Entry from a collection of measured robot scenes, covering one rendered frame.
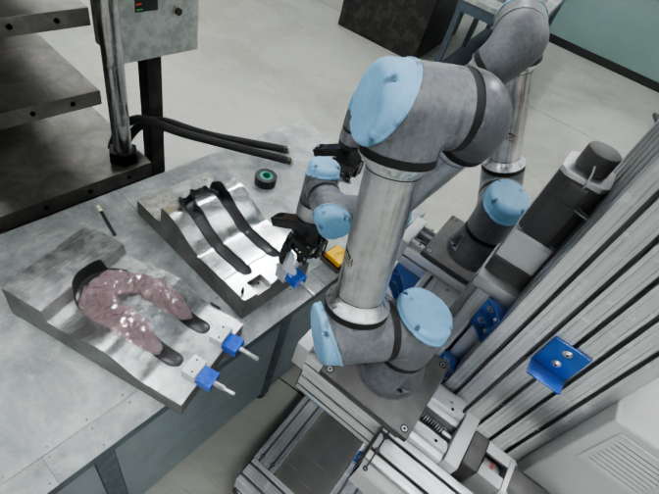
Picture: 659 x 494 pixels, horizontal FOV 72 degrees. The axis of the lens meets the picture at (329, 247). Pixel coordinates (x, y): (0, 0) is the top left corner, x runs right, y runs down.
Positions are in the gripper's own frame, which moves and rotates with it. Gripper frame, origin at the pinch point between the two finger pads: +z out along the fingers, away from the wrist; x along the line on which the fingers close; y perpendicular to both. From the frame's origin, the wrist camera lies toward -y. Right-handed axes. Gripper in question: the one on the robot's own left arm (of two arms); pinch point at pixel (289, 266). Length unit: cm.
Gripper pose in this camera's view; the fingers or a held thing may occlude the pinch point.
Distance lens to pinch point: 125.2
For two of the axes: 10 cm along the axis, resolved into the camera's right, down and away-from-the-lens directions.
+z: -2.4, 7.1, 6.6
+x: 6.8, -3.5, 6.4
